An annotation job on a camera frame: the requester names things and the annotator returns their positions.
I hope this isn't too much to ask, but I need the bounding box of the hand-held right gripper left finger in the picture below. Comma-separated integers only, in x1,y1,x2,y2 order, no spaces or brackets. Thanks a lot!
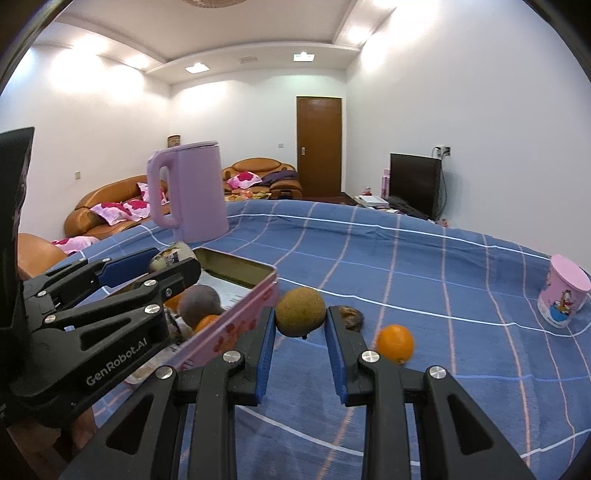
59,306,278,480

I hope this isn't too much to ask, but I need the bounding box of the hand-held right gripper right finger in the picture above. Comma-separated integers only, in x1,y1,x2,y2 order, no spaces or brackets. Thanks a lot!
325,307,539,480

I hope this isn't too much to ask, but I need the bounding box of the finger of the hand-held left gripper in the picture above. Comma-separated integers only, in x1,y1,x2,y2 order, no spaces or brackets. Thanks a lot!
21,247,161,305
27,257,203,334

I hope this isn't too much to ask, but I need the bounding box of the pink tin box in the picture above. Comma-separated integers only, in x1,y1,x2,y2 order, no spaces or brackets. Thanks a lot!
161,247,279,373

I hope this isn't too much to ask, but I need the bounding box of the brown kiwi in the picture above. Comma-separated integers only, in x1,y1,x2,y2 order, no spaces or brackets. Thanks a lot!
276,287,326,340

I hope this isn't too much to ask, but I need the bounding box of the person's left hand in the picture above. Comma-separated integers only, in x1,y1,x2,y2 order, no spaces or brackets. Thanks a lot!
61,407,98,456

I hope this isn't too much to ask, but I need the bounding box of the dark purple fruit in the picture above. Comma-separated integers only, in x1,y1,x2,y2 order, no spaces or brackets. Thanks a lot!
179,285,221,326

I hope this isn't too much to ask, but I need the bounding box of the white printed paper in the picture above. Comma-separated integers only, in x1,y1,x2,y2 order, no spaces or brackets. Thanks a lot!
201,272,253,310

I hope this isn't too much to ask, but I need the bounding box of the round orange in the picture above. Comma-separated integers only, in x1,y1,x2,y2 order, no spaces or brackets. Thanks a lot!
376,324,415,366

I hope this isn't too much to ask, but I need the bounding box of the long brown leather sofa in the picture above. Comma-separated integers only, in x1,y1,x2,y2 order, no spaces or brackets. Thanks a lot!
64,175,170,240

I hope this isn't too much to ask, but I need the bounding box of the purple electric kettle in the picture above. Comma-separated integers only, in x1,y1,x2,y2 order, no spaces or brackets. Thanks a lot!
147,141,230,243

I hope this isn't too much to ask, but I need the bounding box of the brown leather armchair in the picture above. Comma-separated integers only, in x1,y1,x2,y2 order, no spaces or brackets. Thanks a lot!
16,233,69,280

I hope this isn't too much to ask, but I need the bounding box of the blue checked tablecloth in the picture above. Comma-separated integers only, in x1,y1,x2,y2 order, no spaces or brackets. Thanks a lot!
46,199,591,480

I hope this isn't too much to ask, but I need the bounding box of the purple cloth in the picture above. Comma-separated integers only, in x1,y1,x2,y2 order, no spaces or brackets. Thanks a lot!
256,170,299,188

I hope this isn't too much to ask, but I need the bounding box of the black television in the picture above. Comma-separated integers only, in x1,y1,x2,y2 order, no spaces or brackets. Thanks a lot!
389,153,443,220

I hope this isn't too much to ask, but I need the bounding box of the brown wooden door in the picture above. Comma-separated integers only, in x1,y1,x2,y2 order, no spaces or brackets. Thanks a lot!
296,96,343,199

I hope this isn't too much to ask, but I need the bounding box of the pink cartoon cup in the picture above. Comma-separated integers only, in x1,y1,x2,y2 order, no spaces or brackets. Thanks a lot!
537,254,591,329

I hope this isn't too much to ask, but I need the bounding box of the black power cable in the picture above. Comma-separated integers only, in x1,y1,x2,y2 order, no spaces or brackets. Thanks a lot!
438,156,450,223

